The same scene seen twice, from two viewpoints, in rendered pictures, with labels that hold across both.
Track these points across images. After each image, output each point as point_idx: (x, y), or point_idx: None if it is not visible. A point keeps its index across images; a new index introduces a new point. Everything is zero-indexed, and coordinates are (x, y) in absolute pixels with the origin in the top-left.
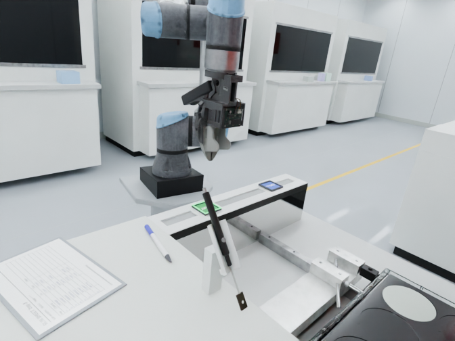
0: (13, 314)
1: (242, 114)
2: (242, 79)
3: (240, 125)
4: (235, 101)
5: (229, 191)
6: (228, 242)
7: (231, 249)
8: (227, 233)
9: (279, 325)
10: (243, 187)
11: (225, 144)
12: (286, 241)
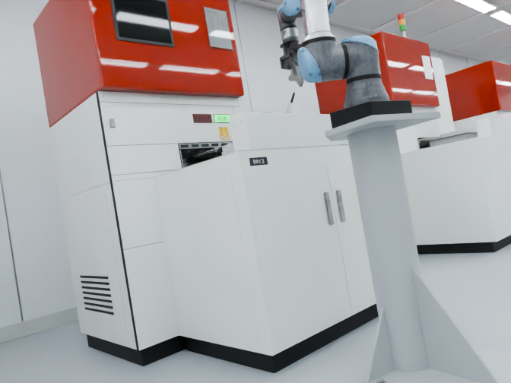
0: None
1: (280, 62)
2: (280, 46)
3: (283, 68)
4: (284, 55)
5: (294, 113)
6: (287, 109)
7: (287, 112)
8: (287, 106)
9: None
10: (284, 113)
11: (290, 77)
12: None
